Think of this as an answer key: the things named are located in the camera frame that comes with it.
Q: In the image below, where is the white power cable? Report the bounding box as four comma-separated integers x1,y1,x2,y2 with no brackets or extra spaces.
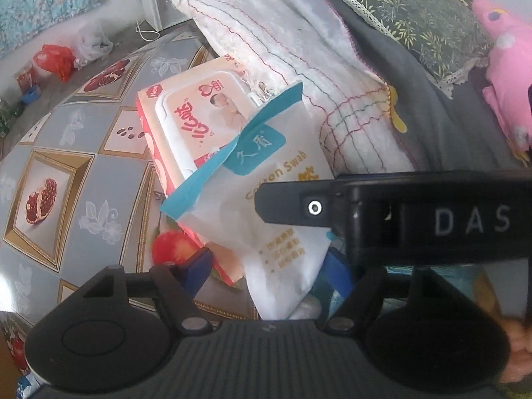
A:
135,21,161,42

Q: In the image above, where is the white quilted blanket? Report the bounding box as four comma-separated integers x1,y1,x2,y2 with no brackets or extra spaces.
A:
171,0,416,175

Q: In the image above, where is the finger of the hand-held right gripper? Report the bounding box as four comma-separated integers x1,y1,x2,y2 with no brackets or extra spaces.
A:
254,179,354,230

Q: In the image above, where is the white cotton swab packet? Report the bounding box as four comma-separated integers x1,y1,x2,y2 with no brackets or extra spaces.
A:
160,81,335,321

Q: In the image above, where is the green leaf print pillow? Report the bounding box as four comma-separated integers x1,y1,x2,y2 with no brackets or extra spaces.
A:
305,0,495,100

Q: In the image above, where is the person's right hand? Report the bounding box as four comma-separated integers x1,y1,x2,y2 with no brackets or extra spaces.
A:
499,318,532,383

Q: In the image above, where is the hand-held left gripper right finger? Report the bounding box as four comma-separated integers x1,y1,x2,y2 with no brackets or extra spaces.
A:
318,247,478,334

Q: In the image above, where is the red wet wipes pack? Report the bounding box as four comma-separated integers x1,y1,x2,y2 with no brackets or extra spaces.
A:
136,57,267,287

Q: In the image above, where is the clear plastic bag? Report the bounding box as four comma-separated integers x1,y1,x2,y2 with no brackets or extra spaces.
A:
74,23,114,69

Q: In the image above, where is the teal floral cloth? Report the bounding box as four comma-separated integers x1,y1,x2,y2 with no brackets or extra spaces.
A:
0,0,138,57

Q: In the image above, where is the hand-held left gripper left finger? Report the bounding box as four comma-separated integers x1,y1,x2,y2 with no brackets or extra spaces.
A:
81,247,217,335

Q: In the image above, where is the bright pink plush toy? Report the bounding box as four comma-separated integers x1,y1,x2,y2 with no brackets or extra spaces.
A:
469,0,532,152

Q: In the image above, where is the red plastic bag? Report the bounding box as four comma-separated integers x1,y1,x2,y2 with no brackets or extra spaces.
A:
32,44,76,83

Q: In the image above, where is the red small box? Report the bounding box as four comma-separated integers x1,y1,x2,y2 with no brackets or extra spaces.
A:
17,66,38,92

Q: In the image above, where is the fruit print tablecloth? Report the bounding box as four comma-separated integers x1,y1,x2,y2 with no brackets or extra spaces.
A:
0,29,333,383

